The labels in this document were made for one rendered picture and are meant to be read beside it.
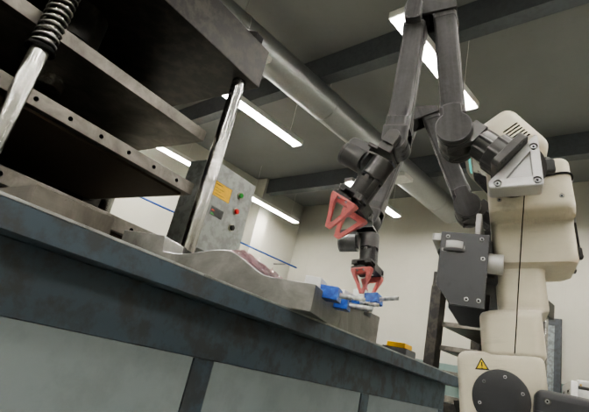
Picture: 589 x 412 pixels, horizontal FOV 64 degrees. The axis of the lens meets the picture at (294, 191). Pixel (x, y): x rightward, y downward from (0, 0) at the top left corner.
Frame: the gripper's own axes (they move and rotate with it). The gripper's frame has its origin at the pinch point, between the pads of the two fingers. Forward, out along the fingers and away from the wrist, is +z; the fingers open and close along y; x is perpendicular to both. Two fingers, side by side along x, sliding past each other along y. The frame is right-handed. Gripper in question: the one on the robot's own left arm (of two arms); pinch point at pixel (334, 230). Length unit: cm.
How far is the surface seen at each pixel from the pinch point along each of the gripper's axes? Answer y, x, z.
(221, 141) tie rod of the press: -48, -88, -11
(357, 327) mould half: -35.0, 6.5, 14.7
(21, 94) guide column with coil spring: 23, -93, 20
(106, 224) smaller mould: 34.6, -20.2, 26.2
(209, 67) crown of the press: -40, -113, -34
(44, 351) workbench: 48, 0, 40
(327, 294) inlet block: 1.1, 8.2, 12.4
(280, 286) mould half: 7.9, 1.5, 16.8
